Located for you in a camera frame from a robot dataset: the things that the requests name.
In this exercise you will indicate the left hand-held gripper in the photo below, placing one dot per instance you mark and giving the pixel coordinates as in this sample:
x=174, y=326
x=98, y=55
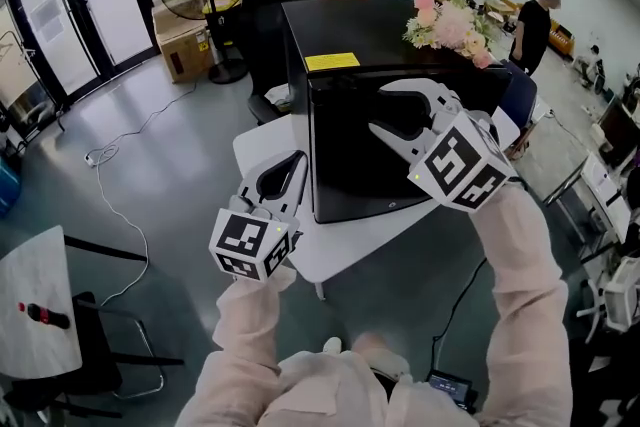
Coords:
x=245, y=237

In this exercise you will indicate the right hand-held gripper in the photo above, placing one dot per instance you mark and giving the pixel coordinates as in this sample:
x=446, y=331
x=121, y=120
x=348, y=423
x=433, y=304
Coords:
x=460, y=160

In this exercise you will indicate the mini fridge door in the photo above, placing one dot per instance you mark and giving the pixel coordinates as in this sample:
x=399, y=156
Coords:
x=350, y=155

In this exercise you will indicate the black mini fridge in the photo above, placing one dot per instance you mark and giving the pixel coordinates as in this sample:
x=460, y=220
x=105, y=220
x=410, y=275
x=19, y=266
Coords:
x=350, y=30

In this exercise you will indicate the person's right forearm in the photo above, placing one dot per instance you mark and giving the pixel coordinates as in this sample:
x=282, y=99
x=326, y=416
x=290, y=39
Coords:
x=520, y=250

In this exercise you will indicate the person's left forearm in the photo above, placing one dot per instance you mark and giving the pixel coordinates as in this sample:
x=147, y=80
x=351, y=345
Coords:
x=250, y=315

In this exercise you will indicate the pink and white flower bouquet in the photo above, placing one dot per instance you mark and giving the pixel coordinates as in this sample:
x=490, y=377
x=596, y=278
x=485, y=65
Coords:
x=450, y=27

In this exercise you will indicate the dark blue chair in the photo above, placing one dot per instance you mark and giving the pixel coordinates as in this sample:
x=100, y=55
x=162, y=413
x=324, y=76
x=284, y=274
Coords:
x=520, y=100

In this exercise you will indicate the person's left white shoe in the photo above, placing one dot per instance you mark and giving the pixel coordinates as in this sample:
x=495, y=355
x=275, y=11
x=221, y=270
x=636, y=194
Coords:
x=332, y=345

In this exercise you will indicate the yellow sofa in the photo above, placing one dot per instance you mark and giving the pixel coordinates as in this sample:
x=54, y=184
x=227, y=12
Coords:
x=560, y=40

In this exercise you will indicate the large labelled cardboard box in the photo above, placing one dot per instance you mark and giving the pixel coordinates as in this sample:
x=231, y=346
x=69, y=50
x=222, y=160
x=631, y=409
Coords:
x=182, y=50

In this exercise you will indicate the black office chair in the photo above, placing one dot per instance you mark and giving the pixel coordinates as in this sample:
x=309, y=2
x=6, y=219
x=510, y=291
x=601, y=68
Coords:
x=270, y=15

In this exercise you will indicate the black bin with yellow lid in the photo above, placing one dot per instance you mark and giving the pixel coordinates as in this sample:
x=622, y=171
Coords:
x=222, y=22

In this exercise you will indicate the person's right leg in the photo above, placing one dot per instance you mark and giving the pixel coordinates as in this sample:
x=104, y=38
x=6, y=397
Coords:
x=375, y=349

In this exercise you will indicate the person's pale pink shirt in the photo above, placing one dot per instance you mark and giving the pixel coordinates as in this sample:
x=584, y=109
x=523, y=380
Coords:
x=325, y=390

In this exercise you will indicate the black garment rack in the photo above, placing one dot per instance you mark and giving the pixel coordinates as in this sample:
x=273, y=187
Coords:
x=61, y=117

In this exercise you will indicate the dark soda bottle red label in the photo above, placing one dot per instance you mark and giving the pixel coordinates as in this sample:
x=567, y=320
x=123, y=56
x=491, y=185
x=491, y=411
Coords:
x=47, y=315

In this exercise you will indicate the white marble table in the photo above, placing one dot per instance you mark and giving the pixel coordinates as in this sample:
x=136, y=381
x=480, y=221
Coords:
x=35, y=290

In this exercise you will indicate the blue water jug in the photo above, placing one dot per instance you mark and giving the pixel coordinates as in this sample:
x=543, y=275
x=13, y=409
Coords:
x=7, y=185

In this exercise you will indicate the white office chair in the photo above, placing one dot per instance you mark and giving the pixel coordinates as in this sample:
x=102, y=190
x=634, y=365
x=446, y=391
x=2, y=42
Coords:
x=622, y=297

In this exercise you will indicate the black-framed glass entrance doors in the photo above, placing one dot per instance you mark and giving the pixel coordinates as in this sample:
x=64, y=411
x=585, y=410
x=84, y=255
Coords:
x=35, y=15

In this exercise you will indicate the white desk with metal frame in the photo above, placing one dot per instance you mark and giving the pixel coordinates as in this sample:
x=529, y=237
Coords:
x=600, y=195

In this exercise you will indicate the black chrome-frame chair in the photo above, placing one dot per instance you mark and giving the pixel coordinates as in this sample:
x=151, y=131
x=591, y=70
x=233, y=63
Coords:
x=95, y=340

